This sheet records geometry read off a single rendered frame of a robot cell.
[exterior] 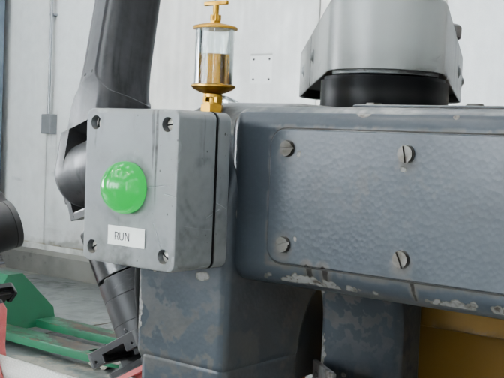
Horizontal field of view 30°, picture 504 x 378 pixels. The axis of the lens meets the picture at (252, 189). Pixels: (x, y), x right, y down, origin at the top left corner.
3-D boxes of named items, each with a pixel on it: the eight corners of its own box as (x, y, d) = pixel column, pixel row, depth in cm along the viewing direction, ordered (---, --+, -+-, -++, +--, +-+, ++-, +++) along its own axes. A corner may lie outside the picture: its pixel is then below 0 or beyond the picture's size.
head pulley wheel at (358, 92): (294, 110, 66) (295, 74, 66) (362, 116, 73) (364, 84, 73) (407, 112, 60) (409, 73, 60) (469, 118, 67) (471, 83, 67)
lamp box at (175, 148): (82, 259, 56) (86, 107, 56) (136, 253, 60) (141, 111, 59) (173, 274, 51) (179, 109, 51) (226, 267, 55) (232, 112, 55)
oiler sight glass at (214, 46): (185, 83, 60) (187, 28, 60) (211, 85, 62) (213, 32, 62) (214, 82, 59) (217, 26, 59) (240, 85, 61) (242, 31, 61)
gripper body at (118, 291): (219, 331, 84) (190, 256, 86) (143, 349, 76) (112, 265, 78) (169, 356, 88) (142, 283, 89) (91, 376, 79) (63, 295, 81)
